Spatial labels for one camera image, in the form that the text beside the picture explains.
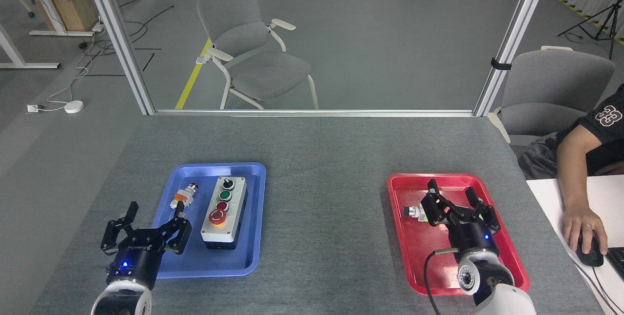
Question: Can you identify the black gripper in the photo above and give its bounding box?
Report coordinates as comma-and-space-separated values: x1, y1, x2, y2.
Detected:
101, 202, 192, 290
421, 178, 501, 259

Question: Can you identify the grey control box with buttons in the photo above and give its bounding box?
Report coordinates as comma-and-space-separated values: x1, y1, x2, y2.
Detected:
201, 176, 248, 251

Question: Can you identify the black computer mouse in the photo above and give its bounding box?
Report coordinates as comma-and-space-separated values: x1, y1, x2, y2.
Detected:
575, 235, 604, 268

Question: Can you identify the person's right hand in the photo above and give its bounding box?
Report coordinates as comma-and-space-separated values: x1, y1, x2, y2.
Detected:
562, 206, 608, 256

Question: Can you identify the red plastic tray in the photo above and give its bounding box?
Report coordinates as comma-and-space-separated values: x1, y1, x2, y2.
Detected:
387, 173, 530, 296

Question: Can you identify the white side table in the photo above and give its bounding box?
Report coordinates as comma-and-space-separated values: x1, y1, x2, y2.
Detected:
526, 175, 624, 315

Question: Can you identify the blue plastic tray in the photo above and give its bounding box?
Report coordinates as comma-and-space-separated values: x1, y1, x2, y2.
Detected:
149, 162, 267, 277

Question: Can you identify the grey fabric office chair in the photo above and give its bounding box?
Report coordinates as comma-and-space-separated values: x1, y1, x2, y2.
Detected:
487, 46, 616, 145

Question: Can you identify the black keyboard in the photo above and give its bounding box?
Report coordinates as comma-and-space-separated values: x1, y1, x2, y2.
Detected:
604, 247, 624, 279

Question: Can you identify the person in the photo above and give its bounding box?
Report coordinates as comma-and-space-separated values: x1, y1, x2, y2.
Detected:
518, 83, 624, 257

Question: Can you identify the grey chair with white armrests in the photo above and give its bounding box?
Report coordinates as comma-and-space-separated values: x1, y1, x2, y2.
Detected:
196, 0, 320, 110

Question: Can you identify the black tripod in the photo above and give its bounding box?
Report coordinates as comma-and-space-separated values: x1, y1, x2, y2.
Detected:
558, 0, 624, 60

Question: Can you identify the black push button switch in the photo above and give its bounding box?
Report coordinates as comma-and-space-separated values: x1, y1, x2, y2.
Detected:
403, 204, 429, 223

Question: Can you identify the red push button switch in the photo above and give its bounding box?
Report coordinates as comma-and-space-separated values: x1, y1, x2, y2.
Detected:
170, 183, 199, 210

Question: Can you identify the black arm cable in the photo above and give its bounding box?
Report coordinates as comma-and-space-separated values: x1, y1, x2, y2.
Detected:
423, 248, 459, 315

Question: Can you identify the black mouse cable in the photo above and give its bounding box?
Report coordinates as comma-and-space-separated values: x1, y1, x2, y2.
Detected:
578, 264, 621, 315

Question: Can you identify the white floor cable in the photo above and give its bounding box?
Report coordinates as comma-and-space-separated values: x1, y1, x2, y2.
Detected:
40, 37, 100, 110

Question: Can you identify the silver frame rail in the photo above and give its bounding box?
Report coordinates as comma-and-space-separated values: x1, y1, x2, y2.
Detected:
155, 109, 476, 118

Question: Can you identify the silver frame post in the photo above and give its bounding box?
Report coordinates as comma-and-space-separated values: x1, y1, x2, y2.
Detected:
474, 0, 556, 117
78, 0, 156, 116

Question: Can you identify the black floor cable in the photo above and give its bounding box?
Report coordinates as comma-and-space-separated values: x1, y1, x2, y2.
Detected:
78, 5, 175, 69

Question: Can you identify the white desk leg frame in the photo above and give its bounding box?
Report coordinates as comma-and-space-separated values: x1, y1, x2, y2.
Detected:
0, 22, 61, 69
20, 0, 96, 38

